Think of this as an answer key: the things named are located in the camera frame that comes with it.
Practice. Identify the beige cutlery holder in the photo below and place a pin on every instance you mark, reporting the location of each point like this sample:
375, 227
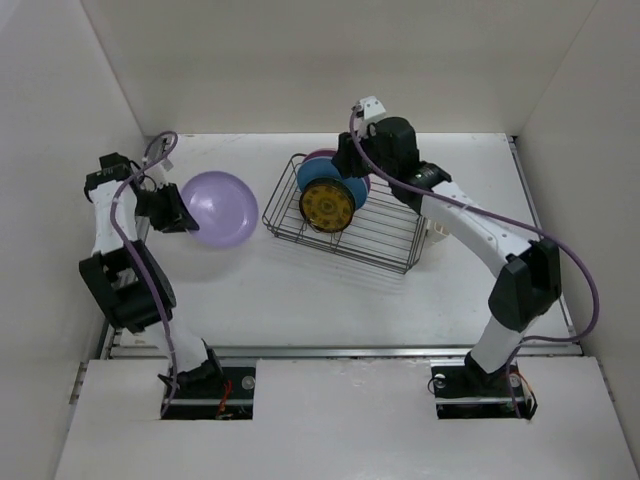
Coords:
434, 232

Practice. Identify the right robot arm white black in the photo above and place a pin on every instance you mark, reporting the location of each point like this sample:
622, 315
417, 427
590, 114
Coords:
527, 272

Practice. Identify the lilac plastic plate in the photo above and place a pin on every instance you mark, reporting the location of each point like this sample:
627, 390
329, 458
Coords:
223, 206

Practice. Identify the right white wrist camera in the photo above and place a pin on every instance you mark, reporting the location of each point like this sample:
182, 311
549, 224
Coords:
368, 110

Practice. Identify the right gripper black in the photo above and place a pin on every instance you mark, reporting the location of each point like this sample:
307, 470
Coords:
347, 147

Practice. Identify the blue plastic plate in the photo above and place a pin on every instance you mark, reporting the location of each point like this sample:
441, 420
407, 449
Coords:
322, 168

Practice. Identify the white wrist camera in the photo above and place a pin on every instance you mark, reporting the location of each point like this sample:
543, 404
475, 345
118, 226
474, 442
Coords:
368, 110
156, 176

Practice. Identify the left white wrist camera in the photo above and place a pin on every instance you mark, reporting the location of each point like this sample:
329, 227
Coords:
156, 176

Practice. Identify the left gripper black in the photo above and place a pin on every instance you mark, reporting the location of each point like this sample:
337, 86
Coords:
176, 211

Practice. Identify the dark wire dish rack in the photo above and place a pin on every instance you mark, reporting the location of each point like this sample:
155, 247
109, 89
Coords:
383, 233

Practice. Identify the yellow patterned small plate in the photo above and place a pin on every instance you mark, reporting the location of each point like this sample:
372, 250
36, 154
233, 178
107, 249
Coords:
327, 205

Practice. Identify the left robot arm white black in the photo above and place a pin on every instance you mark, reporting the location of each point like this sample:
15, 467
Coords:
128, 284

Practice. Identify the pink plastic plate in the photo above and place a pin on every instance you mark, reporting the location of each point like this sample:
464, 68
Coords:
330, 153

